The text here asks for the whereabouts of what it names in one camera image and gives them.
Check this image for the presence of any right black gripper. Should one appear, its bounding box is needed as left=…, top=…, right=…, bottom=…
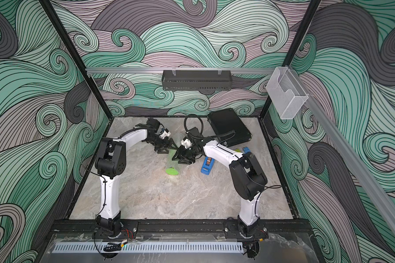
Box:
left=173, top=145, right=199, bottom=164

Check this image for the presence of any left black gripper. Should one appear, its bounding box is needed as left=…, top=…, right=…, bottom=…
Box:
left=147, top=136, right=178, bottom=154

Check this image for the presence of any green plastic wine glass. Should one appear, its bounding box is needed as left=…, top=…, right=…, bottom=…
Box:
left=164, top=149, right=185, bottom=176

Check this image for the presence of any blue tape dispenser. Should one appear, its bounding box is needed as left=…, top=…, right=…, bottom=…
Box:
left=201, top=157, right=215, bottom=175

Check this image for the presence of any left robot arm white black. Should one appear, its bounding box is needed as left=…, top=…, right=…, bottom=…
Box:
left=95, top=118, right=177, bottom=237

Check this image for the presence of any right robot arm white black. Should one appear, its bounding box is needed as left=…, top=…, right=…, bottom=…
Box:
left=172, top=114, right=268, bottom=238

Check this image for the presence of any black flat case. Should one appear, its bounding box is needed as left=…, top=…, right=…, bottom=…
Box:
left=207, top=108, right=252, bottom=147

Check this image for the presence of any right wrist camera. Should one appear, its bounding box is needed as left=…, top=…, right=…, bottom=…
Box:
left=181, top=138, right=193, bottom=149

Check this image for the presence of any black wall tray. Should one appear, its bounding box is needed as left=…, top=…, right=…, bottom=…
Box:
left=161, top=70, right=233, bottom=91

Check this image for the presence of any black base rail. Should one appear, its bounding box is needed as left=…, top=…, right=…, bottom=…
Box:
left=51, top=218, right=312, bottom=234

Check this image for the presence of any aluminium rail back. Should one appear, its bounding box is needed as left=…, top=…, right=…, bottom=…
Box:
left=85, top=67, right=275, bottom=75

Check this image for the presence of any aluminium rail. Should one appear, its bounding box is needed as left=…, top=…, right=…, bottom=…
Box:
left=85, top=67, right=275, bottom=75
left=290, top=69, right=395, bottom=236

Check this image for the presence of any white slotted cable duct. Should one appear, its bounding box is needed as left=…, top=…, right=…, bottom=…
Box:
left=51, top=241, right=244, bottom=254

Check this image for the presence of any clear plastic wall bin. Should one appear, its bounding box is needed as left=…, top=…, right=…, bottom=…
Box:
left=266, top=66, right=308, bottom=120

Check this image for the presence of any aluminium rail right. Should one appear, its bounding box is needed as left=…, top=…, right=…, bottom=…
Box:
left=290, top=69, right=395, bottom=236

